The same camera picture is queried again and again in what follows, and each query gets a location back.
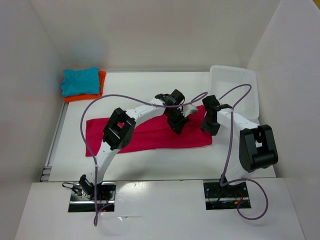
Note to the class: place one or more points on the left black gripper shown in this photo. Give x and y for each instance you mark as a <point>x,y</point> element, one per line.
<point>177,126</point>

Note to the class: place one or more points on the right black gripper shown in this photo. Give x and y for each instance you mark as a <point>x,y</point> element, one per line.
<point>204,126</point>

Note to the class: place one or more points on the pink t shirt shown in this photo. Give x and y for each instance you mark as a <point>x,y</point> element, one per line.
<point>154,134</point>

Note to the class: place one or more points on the orange t shirt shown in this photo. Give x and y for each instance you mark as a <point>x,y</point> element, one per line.
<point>81,97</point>

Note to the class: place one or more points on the teal t shirt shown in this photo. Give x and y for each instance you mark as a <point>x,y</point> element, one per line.
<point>76,82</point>

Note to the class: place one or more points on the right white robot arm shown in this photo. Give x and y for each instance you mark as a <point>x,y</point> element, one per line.
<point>257,148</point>

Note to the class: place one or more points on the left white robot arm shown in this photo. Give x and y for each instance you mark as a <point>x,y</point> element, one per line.
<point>119,130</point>

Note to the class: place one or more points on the white plastic basket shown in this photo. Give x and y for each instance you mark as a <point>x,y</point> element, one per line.
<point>229,84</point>

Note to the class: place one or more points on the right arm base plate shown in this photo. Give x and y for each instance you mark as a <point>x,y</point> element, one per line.
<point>228,197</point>

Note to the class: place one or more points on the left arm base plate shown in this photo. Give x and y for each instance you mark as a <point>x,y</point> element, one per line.
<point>79,202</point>

